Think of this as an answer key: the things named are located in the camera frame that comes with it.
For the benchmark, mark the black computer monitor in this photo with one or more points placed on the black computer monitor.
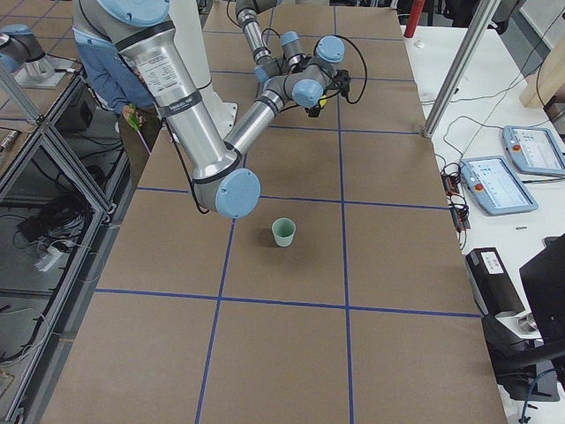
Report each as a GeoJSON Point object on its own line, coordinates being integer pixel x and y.
{"type": "Point", "coordinates": [543, 282]}

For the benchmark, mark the red cylinder bottle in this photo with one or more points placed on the red cylinder bottle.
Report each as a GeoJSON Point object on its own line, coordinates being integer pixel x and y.
{"type": "Point", "coordinates": [417, 7]}

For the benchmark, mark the black rectangular box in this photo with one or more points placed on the black rectangular box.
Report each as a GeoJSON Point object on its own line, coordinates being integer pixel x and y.
{"type": "Point", "coordinates": [492, 287]}

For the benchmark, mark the clear glass object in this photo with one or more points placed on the clear glass object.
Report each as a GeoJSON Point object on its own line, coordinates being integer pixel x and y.
{"type": "Point", "coordinates": [419, 44]}

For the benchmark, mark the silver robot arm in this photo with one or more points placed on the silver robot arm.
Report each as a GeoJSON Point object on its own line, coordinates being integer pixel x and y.
{"type": "Point", "coordinates": [143, 31]}
{"type": "Point", "coordinates": [276, 54]}

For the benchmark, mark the person in blue shirt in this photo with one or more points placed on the person in blue shirt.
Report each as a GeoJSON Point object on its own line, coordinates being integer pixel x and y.
{"type": "Point", "coordinates": [124, 93]}

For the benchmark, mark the aluminium frame post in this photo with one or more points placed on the aluminium frame post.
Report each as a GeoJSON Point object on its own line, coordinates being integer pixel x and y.
{"type": "Point", "coordinates": [471, 40]}

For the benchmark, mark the far blue teach pendant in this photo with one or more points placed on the far blue teach pendant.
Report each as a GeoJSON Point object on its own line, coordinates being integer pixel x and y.
{"type": "Point", "coordinates": [533, 150]}

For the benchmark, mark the light green plastic cup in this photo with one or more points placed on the light green plastic cup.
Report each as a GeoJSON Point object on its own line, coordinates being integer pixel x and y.
{"type": "Point", "coordinates": [283, 230]}

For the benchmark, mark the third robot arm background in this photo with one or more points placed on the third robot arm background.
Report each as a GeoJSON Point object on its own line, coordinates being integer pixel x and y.
{"type": "Point", "coordinates": [23, 56]}

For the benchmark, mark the aluminium frame side table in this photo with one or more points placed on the aluminium frame side table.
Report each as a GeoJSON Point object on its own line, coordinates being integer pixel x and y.
{"type": "Point", "coordinates": [64, 184]}

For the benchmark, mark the near blue teach pendant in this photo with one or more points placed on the near blue teach pendant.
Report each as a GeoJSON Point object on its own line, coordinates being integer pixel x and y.
{"type": "Point", "coordinates": [495, 186]}

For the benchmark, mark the blue teach pendant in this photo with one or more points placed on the blue teach pendant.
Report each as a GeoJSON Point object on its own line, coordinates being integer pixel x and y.
{"type": "Point", "coordinates": [533, 150]}
{"type": "Point", "coordinates": [495, 186]}

